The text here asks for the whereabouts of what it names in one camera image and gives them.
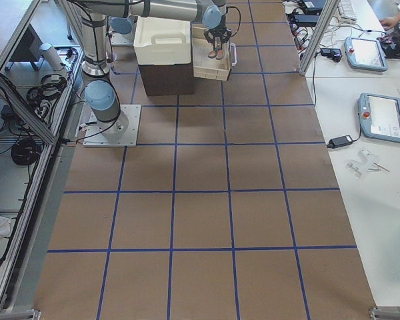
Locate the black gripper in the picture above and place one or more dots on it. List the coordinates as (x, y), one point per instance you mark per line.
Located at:
(216, 34)

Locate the grey orange scissors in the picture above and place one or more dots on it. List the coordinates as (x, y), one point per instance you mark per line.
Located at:
(219, 54)

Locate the wooden drawer white handle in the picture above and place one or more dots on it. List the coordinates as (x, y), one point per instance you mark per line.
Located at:
(206, 63)

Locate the dark brown drawer cabinet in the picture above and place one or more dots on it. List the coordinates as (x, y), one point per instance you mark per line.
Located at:
(161, 80)

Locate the person's hand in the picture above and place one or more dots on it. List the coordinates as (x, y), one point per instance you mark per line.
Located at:
(389, 22)

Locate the white plastic tray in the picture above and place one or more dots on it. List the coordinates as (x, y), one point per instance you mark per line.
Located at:
(162, 41)

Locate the black power brick far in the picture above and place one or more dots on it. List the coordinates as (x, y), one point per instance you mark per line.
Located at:
(306, 20)

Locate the white keyboard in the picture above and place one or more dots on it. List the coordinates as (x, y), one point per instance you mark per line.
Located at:
(346, 10)

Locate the blue teach pendant far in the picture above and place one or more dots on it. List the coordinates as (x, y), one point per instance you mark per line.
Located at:
(365, 54)

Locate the blue teach pendant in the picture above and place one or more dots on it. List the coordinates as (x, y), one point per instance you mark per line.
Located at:
(379, 116)
(365, 54)

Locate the black power adapter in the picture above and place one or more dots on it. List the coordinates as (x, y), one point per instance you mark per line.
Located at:
(341, 141)

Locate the white cylindrical device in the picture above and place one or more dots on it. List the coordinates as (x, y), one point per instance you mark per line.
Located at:
(50, 54)

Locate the blue teach pendant near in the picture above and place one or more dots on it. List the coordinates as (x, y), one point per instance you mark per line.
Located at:
(379, 116)

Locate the black monitor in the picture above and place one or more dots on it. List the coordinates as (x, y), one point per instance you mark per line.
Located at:
(28, 49)

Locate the clear plastic parts bag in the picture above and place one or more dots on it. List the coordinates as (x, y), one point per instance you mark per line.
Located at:
(365, 162)

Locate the aluminium frame post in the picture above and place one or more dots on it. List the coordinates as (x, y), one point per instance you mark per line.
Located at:
(321, 26)

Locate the grey metal base plate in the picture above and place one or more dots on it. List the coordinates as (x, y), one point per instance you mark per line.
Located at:
(123, 133)

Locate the aluminium frame rail left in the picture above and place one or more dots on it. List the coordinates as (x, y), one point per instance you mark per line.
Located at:
(18, 199)

